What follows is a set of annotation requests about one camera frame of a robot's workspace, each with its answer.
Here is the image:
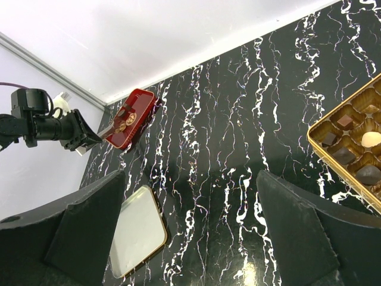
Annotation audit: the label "chocolate pieces in tray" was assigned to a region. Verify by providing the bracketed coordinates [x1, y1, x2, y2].
[114, 103, 132, 133]

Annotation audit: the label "left aluminium corner post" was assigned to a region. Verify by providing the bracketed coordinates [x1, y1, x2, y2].
[1, 33, 107, 111]

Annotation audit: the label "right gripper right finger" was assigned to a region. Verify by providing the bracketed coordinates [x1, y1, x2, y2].
[256, 170, 380, 285]

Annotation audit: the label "gold chocolate box tray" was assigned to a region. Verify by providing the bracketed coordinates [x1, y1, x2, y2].
[307, 76, 380, 212]

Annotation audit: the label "silver square tin lid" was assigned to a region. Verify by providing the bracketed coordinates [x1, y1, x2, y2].
[110, 185, 167, 278]

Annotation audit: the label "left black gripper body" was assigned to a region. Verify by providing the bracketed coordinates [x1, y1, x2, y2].
[61, 109, 102, 152]

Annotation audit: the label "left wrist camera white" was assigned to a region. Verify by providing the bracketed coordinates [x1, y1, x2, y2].
[53, 92, 71, 118]

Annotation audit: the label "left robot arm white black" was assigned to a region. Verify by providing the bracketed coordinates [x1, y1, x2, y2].
[1, 88, 102, 153]

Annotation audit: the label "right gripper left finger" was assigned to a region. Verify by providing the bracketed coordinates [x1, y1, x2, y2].
[1, 170, 125, 285]

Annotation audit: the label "red lacquer tray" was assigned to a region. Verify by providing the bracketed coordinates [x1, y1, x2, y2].
[106, 89, 157, 150]

